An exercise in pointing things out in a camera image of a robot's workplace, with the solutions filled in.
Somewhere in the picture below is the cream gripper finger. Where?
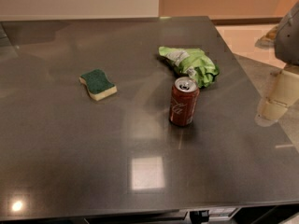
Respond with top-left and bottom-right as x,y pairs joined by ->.
261,64 -> 299,121

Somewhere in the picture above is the red coke can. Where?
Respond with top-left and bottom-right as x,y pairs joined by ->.
169,77 -> 200,127

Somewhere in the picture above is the green and yellow sponge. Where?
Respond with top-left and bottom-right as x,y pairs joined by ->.
79,69 -> 117,101

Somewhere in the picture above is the green crumpled chip bag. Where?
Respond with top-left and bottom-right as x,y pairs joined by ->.
158,47 -> 220,88

